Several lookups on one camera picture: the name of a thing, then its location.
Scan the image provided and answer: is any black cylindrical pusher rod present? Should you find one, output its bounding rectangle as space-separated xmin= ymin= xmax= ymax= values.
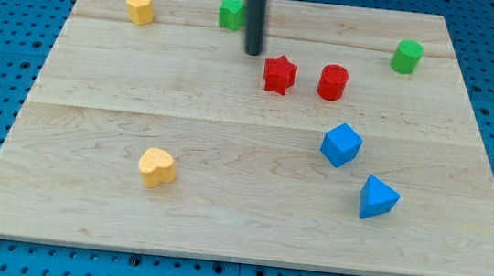
xmin=244 ymin=0 xmax=267 ymax=57

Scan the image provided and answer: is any green star block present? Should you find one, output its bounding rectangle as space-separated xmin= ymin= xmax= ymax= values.
xmin=219 ymin=0 xmax=246 ymax=31

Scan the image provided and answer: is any red star block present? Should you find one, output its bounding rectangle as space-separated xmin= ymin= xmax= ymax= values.
xmin=263 ymin=56 xmax=297 ymax=96

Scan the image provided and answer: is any yellow hexagon block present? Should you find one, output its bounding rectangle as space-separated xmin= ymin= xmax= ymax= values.
xmin=126 ymin=0 xmax=156 ymax=26

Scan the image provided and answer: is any red cylinder block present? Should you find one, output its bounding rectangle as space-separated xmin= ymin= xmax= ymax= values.
xmin=317 ymin=64 xmax=349 ymax=101

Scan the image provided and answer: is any green cylinder block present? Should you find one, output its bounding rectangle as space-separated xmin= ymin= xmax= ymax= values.
xmin=390 ymin=39 xmax=424 ymax=75

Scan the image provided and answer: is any blue cube block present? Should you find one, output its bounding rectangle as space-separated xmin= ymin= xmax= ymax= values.
xmin=320 ymin=123 xmax=362 ymax=167

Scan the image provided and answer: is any light wooden board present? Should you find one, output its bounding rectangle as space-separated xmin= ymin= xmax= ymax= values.
xmin=0 ymin=0 xmax=494 ymax=276

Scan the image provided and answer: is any yellow heart block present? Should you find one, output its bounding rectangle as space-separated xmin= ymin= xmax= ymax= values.
xmin=138 ymin=147 xmax=177 ymax=188

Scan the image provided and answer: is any blue triangular prism block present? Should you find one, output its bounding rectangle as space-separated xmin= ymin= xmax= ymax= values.
xmin=359 ymin=175 xmax=401 ymax=219

